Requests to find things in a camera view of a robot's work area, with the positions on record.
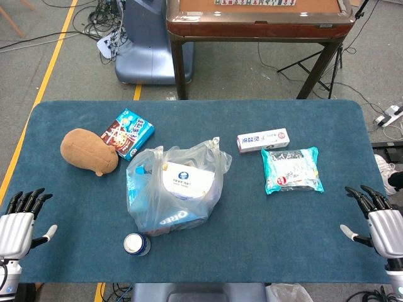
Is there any white instant food bowl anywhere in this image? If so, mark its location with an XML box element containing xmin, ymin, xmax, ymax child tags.
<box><xmin>162</xmin><ymin>161</ymin><xmax>219</xmax><ymax>201</ymax></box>

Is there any row of mahjong tiles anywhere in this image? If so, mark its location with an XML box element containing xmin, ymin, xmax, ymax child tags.
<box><xmin>214</xmin><ymin>0</ymin><xmax>297</xmax><ymax>6</ymax></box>

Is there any blue chocolate cookie box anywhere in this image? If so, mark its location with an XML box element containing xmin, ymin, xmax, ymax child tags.
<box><xmin>100</xmin><ymin>108</ymin><xmax>156</xmax><ymax>162</ymax></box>

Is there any black foot pedal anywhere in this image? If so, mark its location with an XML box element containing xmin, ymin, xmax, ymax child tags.
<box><xmin>371</xmin><ymin>141</ymin><xmax>403</xmax><ymax>163</ymax></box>

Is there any teal wet wipes pack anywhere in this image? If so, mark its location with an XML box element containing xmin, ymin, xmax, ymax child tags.
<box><xmin>260</xmin><ymin>146</ymin><xmax>325</xmax><ymax>195</ymax></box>

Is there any white sneaker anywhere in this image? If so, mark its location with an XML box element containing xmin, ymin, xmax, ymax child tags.
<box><xmin>373</xmin><ymin>154</ymin><xmax>399</xmax><ymax>196</ymax></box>

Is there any clear plastic bag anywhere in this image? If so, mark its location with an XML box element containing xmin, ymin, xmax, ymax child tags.
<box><xmin>125</xmin><ymin>137</ymin><xmax>233</xmax><ymax>235</ymax></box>
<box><xmin>266</xmin><ymin>282</ymin><xmax>314</xmax><ymax>302</ymax></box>

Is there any brown capybara plush toy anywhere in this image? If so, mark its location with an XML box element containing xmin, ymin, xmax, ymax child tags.
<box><xmin>60</xmin><ymin>128</ymin><xmax>120</xmax><ymax>177</ymax></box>

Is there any white power strip with plugs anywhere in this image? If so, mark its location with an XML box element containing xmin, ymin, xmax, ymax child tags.
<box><xmin>96</xmin><ymin>31</ymin><xmax>123</xmax><ymax>60</ymax></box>

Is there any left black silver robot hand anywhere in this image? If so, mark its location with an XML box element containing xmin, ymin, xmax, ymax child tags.
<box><xmin>0</xmin><ymin>187</ymin><xmax>58</xmax><ymax>260</ymax></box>

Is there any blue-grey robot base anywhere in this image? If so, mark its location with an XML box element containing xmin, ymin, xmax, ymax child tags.
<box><xmin>115</xmin><ymin>0</ymin><xmax>195</xmax><ymax>86</ymax></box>

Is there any blue drink can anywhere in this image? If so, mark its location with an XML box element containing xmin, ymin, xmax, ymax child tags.
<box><xmin>123</xmin><ymin>232</ymin><xmax>151</xmax><ymax>257</ymax></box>

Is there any blue felt table mat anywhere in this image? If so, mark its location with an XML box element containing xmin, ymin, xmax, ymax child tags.
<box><xmin>0</xmin><ymin>99</ymin><xmax>400</xmax><ymax>284</ymax></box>

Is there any clear crumpled plastic bag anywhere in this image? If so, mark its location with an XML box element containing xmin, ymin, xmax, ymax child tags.
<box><xmin>266</xmin><ymin>282</ymin><xmax>314</xmax><ymax>302</ymax></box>

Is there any black tangled cable bundle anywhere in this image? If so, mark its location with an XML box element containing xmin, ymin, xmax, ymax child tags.
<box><xmin>72</xmin><ymin>0</ymin><xmax>127</xmax><ymax>65</ymax></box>

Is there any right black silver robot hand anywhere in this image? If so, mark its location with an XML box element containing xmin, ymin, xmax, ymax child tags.
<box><xmin>339</xmin><ymin>184</ymin><xmax>403</xmax><ymax>259</ymax></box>

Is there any black tripod stand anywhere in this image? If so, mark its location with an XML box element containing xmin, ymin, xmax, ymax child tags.
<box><xmin>276</xmin><ymin>0</ymin><xmax>370</xmax><ymax>100</ymax></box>

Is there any white toothpaste box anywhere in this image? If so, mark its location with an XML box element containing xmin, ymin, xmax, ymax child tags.
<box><xmin>236</xmin><ymin>128</ymin><xmax>291</xmax><ymax>154</ymax></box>

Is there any brown mahjong table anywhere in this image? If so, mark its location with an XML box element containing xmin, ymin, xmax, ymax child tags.
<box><xmin>166</xmin><ymin>0</ymin><xmax>354</xmax><ymax>101</ymax></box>

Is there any grey-blue robot torso base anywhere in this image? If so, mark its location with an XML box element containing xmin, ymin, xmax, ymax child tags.
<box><xmin>130</xmin><ymin>282</ymin><xmax>268</xmax><ymax>302</ymax></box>

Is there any blue Oreo cookie pack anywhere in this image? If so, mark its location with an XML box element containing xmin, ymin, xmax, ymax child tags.
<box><xmin>130</xmin><ymin>207</ymin><xmax>209</xmax><ymax>234</ymax></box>

